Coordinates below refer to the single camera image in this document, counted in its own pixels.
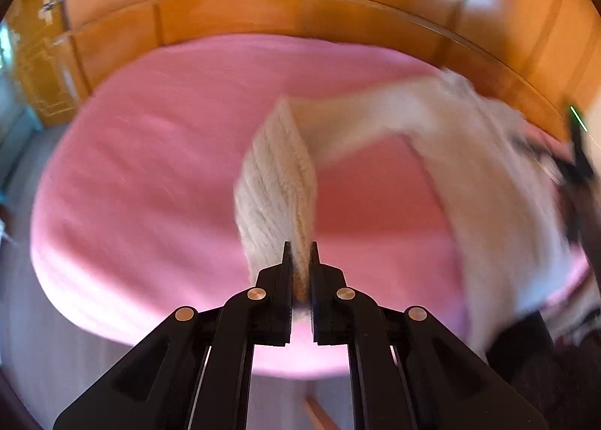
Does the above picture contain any pink blanket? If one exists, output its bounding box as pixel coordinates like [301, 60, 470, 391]
[30, 33, 592, 381]

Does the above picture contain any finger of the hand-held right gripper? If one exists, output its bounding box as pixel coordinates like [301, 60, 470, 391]
[514, 136, 576, 184]

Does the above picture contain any ornate wooden door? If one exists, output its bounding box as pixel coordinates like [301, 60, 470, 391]
[7, 0, 90, 127]

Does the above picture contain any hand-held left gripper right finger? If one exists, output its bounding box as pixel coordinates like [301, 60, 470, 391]
[311, 242, 548, 430]

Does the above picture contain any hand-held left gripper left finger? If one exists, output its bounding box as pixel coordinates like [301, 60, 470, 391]
[53, 242, 293, 430]

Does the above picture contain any cream knitted sweater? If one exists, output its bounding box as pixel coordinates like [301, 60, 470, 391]
[234, 68, 587, 356]

